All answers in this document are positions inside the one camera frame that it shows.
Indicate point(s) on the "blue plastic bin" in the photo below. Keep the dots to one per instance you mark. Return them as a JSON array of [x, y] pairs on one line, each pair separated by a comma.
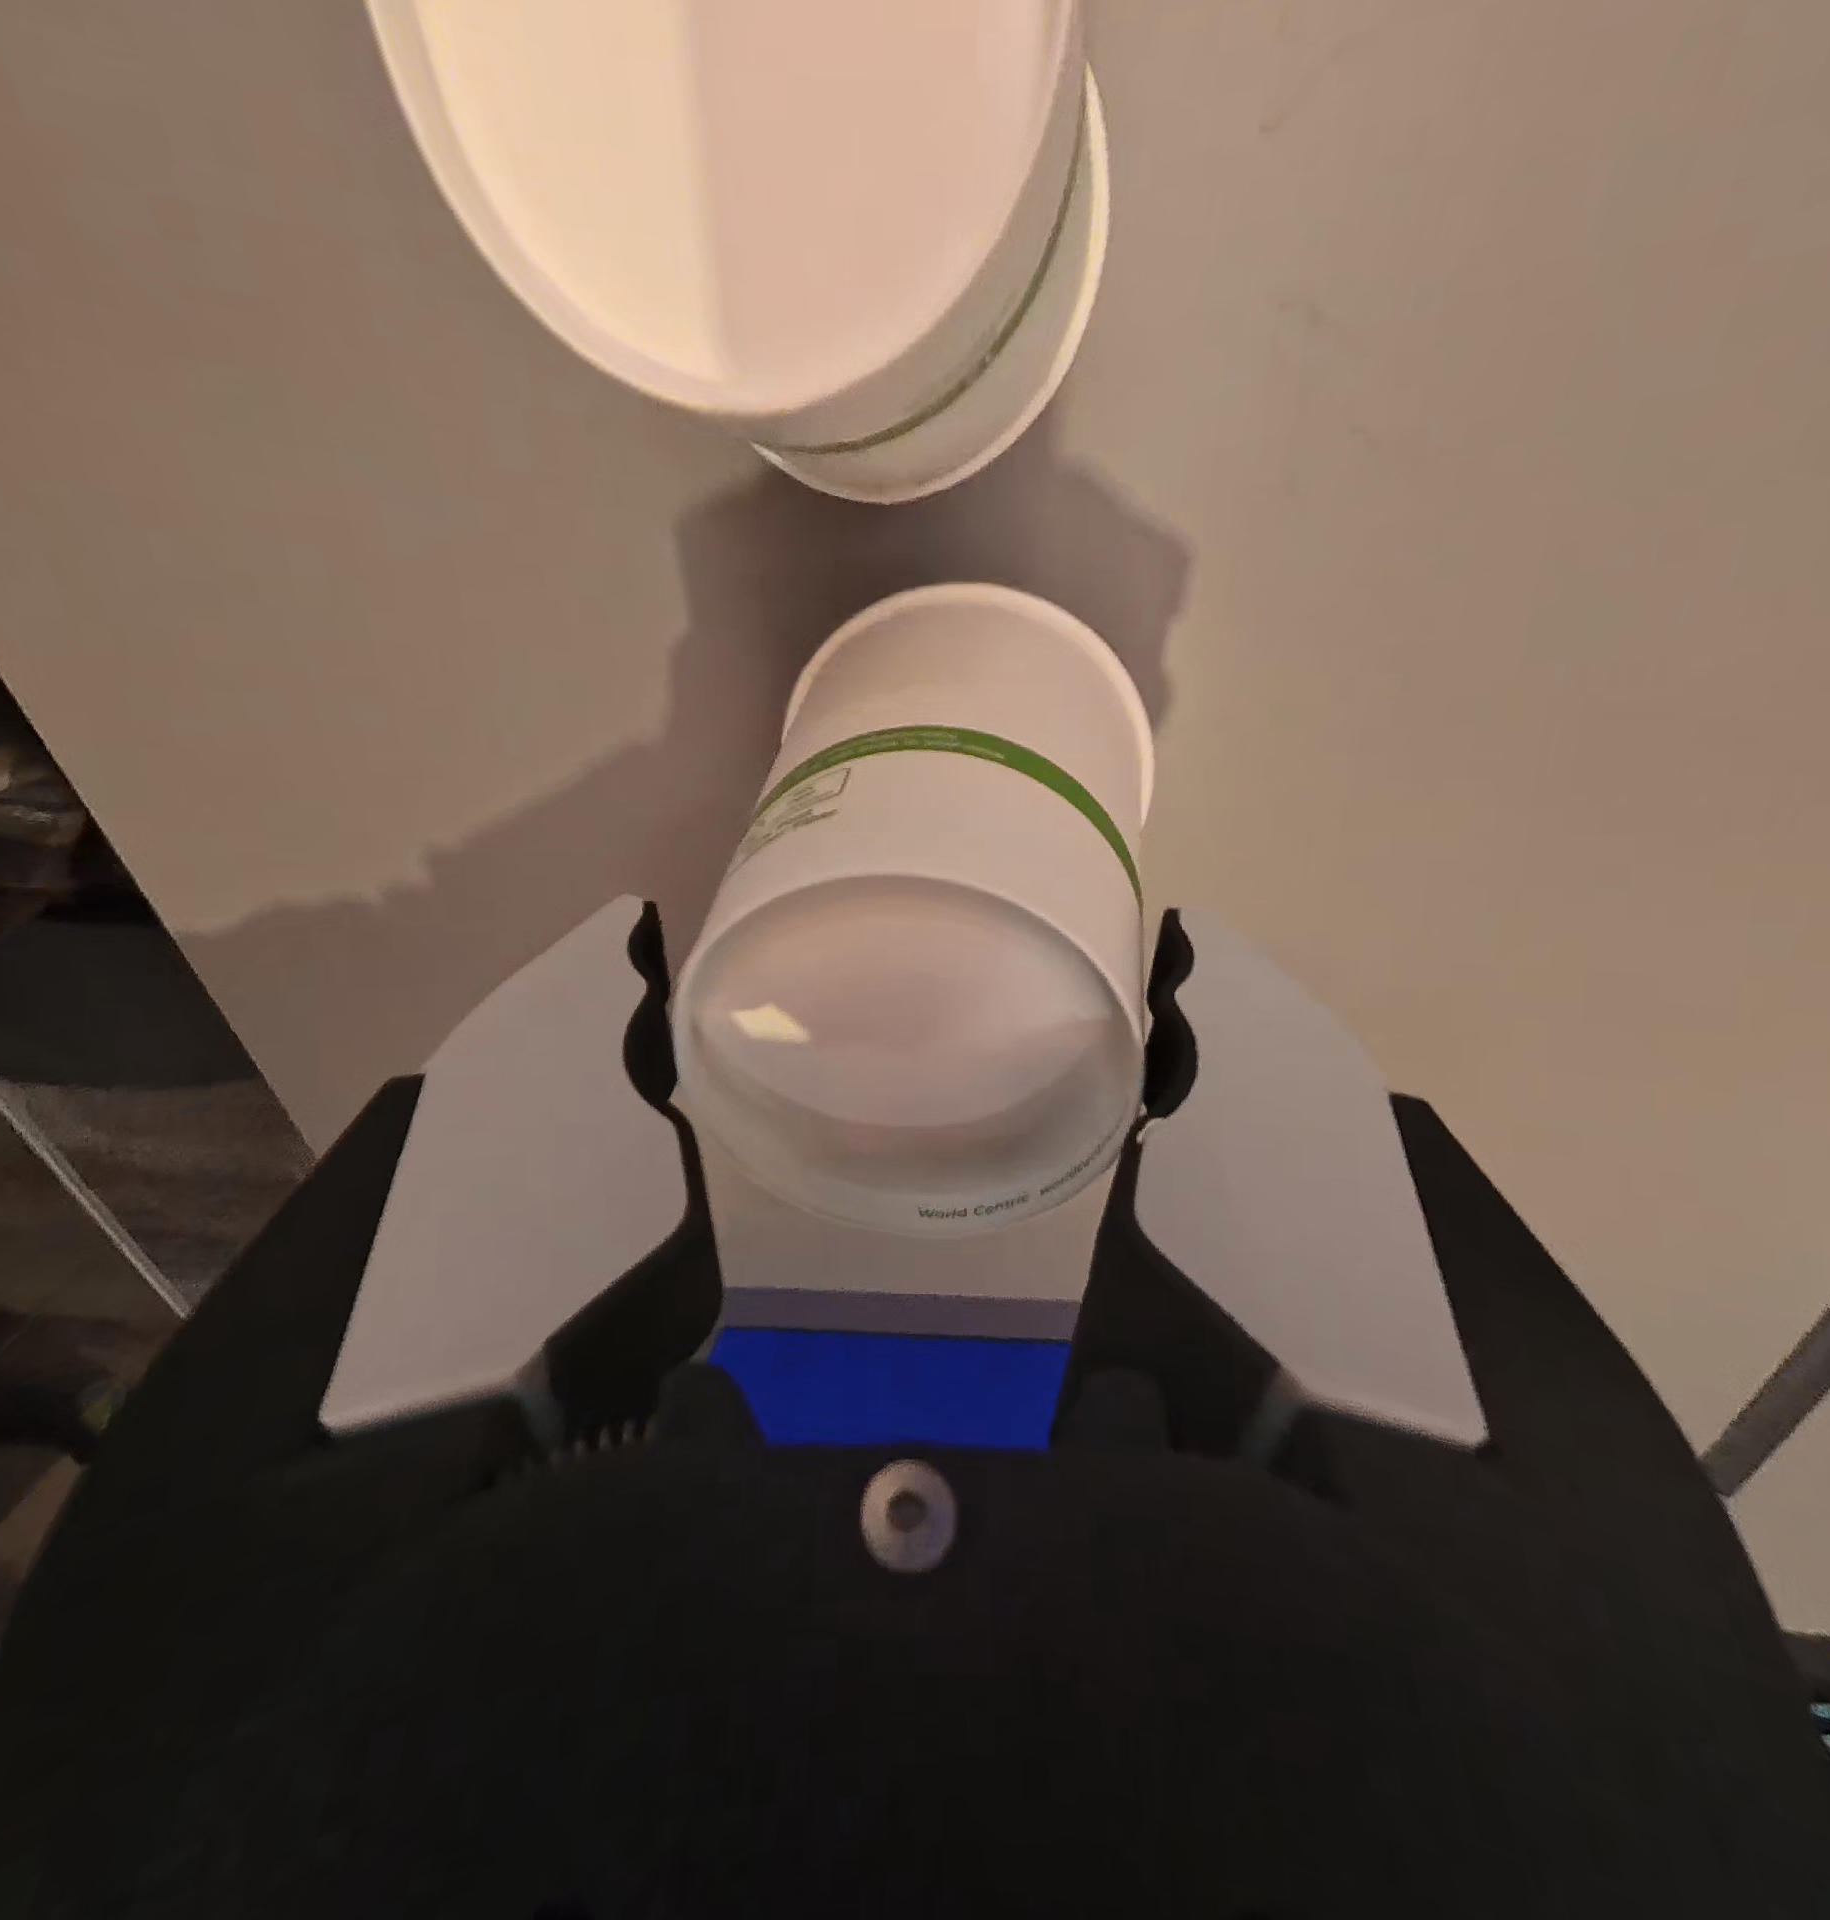
[[885, 1388]]

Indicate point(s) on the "white cup green band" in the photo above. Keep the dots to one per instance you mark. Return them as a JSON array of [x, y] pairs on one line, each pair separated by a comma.
[[931, 838], [706, 180]]

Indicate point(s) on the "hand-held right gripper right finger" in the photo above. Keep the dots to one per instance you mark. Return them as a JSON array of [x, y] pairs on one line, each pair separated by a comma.
[[1289, 1216]]

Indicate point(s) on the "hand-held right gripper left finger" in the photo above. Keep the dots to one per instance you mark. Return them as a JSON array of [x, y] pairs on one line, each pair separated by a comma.
[[496, 1201]]

